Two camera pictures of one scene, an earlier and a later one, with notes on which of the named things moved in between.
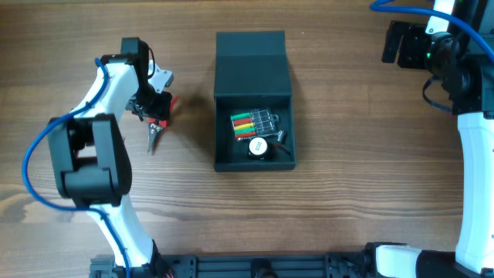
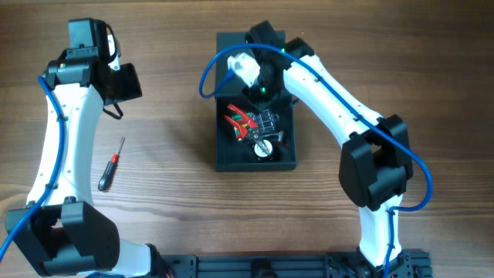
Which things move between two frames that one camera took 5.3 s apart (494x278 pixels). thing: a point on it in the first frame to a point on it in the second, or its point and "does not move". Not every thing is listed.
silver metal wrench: x=281 y=135 does not move
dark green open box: x=252 y=71 does not move
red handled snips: x=155 y=124 to x=241 y=121
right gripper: x=407 y=46 to x=268 y=93
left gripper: x=155 y=106 to x=126 y=83
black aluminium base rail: x=357 y=265 does not move
